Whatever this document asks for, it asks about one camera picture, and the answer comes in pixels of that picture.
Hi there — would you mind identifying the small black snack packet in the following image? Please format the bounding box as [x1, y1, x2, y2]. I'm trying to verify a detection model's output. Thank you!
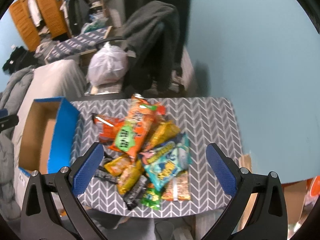
[123, 175, 148, 211]

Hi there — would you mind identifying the orange peanut snack bag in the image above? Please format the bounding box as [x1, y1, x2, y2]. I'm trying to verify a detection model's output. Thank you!
[162, 171, 191, 201]

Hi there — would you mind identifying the orange black octopus snack bag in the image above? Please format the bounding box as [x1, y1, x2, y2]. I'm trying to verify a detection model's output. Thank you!
[92, 113, 124, 144]

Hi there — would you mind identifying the orange green long snack bag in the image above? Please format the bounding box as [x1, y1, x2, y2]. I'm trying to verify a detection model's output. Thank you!
[108, 94, 165, 162]

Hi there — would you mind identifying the teal cartoon snack bag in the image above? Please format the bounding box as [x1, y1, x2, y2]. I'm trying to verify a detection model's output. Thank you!
[138, 133, 192, 191]

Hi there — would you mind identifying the yellow snack bag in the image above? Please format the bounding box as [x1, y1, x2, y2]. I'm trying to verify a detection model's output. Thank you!
[142, 121, 181, 150]

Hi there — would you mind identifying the yellow long cracker bag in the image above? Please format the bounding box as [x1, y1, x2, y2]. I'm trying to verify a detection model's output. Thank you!
[103, 154, 144, 196]

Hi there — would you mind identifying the grey comforter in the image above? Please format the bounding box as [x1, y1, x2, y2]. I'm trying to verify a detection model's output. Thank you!
[1, 66, 34, 220]

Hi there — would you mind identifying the blue cardboard box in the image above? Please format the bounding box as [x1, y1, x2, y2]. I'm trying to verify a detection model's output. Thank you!
[18, 97, 80, 177]

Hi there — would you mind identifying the black clothes pile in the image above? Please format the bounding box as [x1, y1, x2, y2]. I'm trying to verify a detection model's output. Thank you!
[2, 46, 38, 75]

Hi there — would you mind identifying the bed with grey sheet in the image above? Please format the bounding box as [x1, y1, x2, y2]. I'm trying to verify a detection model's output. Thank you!
[12, 60, 86, 207]

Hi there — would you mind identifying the white plastic bag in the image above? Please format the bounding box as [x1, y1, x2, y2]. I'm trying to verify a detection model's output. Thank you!
[87, 42, 129, 86]

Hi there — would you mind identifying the black office chair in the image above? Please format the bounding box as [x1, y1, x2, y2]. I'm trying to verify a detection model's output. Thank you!
[95, 22, 185, 98]

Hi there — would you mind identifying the dark grey fleece blanket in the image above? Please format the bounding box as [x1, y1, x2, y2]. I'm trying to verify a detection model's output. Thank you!
[123, 1, 180, 93]

